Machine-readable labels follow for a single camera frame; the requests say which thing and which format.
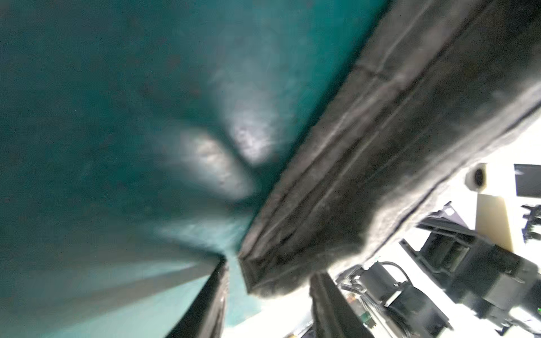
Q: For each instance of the dark grey striped shirt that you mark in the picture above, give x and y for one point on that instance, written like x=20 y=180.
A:
x=438 y=86

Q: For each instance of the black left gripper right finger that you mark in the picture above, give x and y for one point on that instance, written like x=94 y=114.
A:
x=332 y=315

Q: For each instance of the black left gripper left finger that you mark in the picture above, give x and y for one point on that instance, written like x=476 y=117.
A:
x=206 y=315

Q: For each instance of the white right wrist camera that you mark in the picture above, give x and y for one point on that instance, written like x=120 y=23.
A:
x=499 y=209

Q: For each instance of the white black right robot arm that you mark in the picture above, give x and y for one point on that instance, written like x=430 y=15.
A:
x=412 y=310

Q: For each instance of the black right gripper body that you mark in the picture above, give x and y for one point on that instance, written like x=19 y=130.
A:
x=501 y=288

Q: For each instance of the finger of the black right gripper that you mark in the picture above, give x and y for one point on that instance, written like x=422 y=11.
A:
x=443 y=230
x=433 y=259

